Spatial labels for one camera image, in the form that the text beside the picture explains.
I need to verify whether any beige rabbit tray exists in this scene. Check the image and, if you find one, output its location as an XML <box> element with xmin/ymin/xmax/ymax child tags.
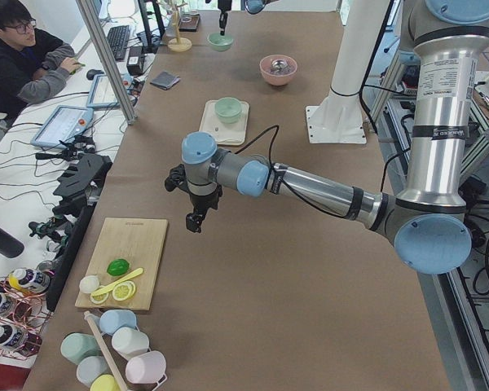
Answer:
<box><xmin>199</xmin><ymin>99</ymin><xmax>249</xmax><ymax>146</ymax></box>

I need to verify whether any grey cup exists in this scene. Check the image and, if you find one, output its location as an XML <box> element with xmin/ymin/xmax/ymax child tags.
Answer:
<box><xmin>76</xmin><ymin>356</ymin><xmax>108</xmax><ymax>387</ymax></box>

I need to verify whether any black water bottle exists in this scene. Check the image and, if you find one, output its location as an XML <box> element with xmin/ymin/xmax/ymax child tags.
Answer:
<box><xmin>0</xmin><ymin>220</ymin><xmax>25</xmax><ymax>259</ymax></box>

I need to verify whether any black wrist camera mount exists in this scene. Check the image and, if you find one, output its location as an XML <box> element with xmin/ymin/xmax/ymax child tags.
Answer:
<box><xmin>164</xmin><ymin>164</ymin><xmax>188</xmax><ymax>192</ymax></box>

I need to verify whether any green bowl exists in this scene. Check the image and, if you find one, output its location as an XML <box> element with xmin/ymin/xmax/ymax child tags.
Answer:
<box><xmin>207</xmin><ymin>32</ymin><xmax>234</xmax><ymax>52</ymax></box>
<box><xmin>214</xmin><ymin>97</ymin><xmax>242</xmax><ymax>116</ymax></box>
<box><xmin>216</xmin><ymin>113</ymin><xmax>241</xmax><ymax>124</ymax></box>

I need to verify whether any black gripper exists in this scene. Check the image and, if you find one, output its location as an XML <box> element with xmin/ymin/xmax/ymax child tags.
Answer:
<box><xmin>217</xmin><ymin>0</ymin><xmax>231</xmax><ymax>36</ymax></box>
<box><xmin>185</xmin><ymin>187</ymin><xmax>222</xmax><ymax>233</ymax></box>

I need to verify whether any metal ice scoop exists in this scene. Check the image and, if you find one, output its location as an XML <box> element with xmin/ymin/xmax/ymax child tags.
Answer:
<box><xmin>270</xmin><ymin>59</ymin><xmax>289</xmax><ymax>74</ymax></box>

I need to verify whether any wooden cup tree stand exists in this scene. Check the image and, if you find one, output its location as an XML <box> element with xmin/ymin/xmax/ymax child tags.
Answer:
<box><xmin>158</xmin><ymin>0</ymin><xmax>192</xmax><ymax>52</ymax></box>

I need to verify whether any green bowl on tray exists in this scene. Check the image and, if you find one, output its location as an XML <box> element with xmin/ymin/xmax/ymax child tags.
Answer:
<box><xmin>216</xmin><ymin>113</ymin><xmax>241</xmax><ymax>124</ymax></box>

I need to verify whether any green lime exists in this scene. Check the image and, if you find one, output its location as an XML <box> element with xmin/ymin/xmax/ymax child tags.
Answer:
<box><xmin>107</xmin><ymin>258</ymin><xmax>130</xmax><ymax>276</ymax></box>

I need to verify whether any pink bowl with ice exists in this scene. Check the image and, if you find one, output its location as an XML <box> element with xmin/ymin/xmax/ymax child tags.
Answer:
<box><xmin>259</xmin><ymin>55</ymin><xmax>298</xmax><ymax>86</ymax></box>

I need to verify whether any blue cup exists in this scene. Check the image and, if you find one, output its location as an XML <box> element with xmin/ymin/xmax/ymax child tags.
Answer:
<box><xmin>99</xmin><ymin>310</ymin><xmax>138</xmax><ymax>336</ymax></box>

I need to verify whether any white cup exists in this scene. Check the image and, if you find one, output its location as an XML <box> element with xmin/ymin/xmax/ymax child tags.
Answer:
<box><xmin>111</xmin><ymin>327</ymin><xmax>150</xmax><ymax>360</ymax></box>

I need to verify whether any black keyboard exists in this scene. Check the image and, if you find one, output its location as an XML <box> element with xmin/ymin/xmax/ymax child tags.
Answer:
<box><xmin>107</xmin><ymin>25</ymin><xmax>130</xmax><ymax>62</ymax></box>

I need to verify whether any aluminium frame post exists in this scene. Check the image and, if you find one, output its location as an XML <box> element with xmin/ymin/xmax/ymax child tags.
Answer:
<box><xmin>76</xmin><ymin>0</ymin><xmax>137</xmax><ymax>125</ymax></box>

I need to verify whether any grey folded cloth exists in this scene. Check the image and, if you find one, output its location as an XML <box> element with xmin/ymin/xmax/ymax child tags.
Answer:
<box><xmin>150</xmin><ymin>71</ymin><xmax>181</xmax><ymax>90</ymax></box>

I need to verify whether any pink cup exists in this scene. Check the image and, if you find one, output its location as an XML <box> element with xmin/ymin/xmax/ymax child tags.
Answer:
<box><xmin>126</xmin><ymin>350</ymin><xmax>167</xmax><ymax>384</ymax></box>

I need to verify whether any seated person in black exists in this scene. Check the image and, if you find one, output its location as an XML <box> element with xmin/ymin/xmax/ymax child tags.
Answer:
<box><xmin>0</xmin><ymin>1</ymin><xmax>82</xmax><ymax>120</ymax></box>

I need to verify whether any white garlic bulb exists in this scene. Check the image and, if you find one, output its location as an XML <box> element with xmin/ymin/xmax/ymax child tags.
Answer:
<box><xmin>79</xmin><ymin>275</ymin><xmax>100</xmax><ymax>294</ymax></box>

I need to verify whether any teach pendant tablet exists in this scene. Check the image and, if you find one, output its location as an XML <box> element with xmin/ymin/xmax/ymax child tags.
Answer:
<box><xmin>86</xmin><ymin>74</ymin><xmax>119</xmax><ymax>109</ymax></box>
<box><xmin>30</xmin><ymin>105</ymin><xmax>94</xmax><ymax>149</ymax></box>

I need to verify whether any lemon slice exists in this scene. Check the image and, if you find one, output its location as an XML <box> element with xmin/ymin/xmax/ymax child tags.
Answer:
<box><xmin>112</xmin><ymin>280</ymin><xmax>136</xmax><ymax>301</ymax></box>
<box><xmin>90</xmin><ymin>292</ymin><xmax>109</xmax><ymax>305</ymax></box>

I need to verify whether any green cup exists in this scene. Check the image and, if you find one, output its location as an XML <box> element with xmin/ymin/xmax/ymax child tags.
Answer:
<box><xmin>60</xmin><ymin>332</ymin><xmax>101</xmax><ymax>365</ymax></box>

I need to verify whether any yellow cup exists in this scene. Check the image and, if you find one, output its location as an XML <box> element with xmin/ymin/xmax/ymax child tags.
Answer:
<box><xmin>90</xmin><ymin>374</ymin><xmax>121</xmax><ymax>391</ymax></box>

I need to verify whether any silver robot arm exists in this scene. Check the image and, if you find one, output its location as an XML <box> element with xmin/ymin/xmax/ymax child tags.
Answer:
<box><xmin>179</xmin><ymin>1</ymin><xmax>489</xmax><ymax>275</ymax></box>
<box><xmin>217</xmin><ymin>0</ymin><xmax>275</xmax><ymax>36</ymax></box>

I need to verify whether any wooden cutting board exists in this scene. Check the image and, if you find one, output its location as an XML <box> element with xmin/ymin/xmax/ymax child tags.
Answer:
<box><xmin>75</xmin><ymin>217</ymin><xmax>168</xmax><ymax>311</ymax></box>

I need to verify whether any yellow plastic knife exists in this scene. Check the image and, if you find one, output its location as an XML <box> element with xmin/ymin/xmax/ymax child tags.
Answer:
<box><xmin>91</xmin><ymin>267</ymin><xmax>144</xmax><ymax>296</ymax></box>

